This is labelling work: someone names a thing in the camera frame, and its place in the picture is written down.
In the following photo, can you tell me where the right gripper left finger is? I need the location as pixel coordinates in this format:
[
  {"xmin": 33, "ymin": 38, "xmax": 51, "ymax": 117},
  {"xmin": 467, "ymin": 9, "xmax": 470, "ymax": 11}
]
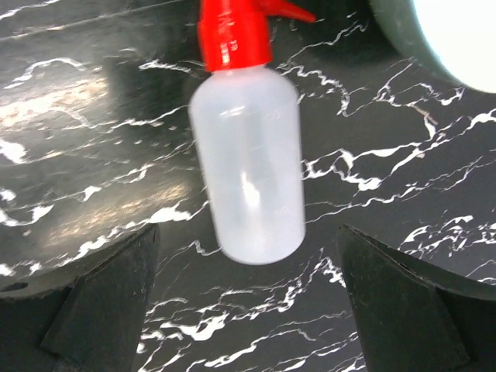
[{"xmin": 1, "ymin": 224, "xmax": 160, "ymax": 371}]

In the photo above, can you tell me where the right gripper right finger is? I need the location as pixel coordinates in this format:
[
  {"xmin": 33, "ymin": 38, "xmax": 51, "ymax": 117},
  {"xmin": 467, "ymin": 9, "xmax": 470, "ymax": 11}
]
[{"xmin": 336, "ymin": 226, "xmax": 495, "ymax": 371}]

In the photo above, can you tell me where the red cap wash bottle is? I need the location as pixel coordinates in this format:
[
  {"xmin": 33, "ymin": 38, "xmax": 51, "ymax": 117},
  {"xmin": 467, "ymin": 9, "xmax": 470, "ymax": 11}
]
[{"xmin": 188, "ymin": 1, "xmax": 315, "ymax": 265}]

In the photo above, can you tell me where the white green bowl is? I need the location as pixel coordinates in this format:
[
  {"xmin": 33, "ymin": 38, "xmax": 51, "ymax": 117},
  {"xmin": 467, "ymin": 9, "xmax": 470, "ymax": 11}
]
[{"xmin": 370, "ymin": 1, "xmax": 495, "ymax": 94}]

